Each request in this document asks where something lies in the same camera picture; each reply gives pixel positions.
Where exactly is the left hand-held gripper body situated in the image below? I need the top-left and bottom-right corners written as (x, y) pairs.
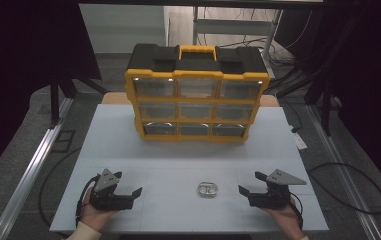
top-left (89, 168), bottom-right (136, 212)

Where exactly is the grey metal shelf rack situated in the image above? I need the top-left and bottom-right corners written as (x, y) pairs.
top-left (192, 6), bottom-right (284, 59)

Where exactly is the yellow black drawer organizer cabinet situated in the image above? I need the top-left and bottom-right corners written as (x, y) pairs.
top-left (124, 44), bottom-right (271, 144)

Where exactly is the black metal stand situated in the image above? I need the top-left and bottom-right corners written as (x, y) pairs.
top-left (48, 64), bottom-right (108, 127)
top-left (275, 9), bottom-right (347, 137)

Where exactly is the person's left hand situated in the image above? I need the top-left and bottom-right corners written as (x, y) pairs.
top-left (79, 190), bottom-right (119, 233)

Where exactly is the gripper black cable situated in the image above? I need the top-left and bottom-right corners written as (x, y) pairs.
top-left (75, 173), bottom-right (102, 228)
top-left (289, 192), bottom-right (305, 231)

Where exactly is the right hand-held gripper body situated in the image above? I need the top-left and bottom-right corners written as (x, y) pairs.
top-left (247, 168), bottom-right (308, 210)

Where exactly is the tangle of black cables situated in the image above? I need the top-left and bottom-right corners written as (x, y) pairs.
top-left (259, 36), bottom-right (301, 69)

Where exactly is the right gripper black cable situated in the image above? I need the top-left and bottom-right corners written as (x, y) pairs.
top-left (289, 192), bottom-right (305, 231)

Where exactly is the clear plastic drawer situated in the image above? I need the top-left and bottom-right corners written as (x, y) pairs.
top-left (179, 122), bottom-right (212, 137)
top-left (216, 103), bottom-right (255, 121)
top-left (177, 78), bottom-right (219, 99)
top-left (212, 123), bottom-right (246, 137)
top-left (220, 79), bottom-right (263, 100)
top-left (133, 77), bottom-right (175, 98)
top-left (138, 101), bottom-right (176, 120)
top-left (143, 121), bottom-right (178, 136)
top-left (178, 102), bottom-right (215, 120)

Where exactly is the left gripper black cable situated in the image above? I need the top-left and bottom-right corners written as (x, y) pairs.
top-left (75, 173), bottom-right (102, 228)

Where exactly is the person's right hand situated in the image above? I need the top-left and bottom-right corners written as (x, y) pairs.
top-left (261, 196), bottom-right (305, 240)

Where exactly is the dark curtain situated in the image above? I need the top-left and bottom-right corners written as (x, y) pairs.
top-left (0, 0), bottom-right (103, 187)
top-left (273, 0), bottom-right (381, 193)

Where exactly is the white power strip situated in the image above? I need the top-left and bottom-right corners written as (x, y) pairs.
top-left (289, 124), bottom-right (308, 151)

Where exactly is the aluminium floor rail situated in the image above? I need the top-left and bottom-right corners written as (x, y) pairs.
top-left (0, 97), bottom-right (75, 240)
top-left (306, 104), bottom-right (381, 240)

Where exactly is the wooden table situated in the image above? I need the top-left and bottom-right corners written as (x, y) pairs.
top-left (101, 91), bottom-right (280, 108)

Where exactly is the silver metal buckle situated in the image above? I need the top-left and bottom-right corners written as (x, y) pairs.
top-left (196, 181), bottom-right (220, 198)

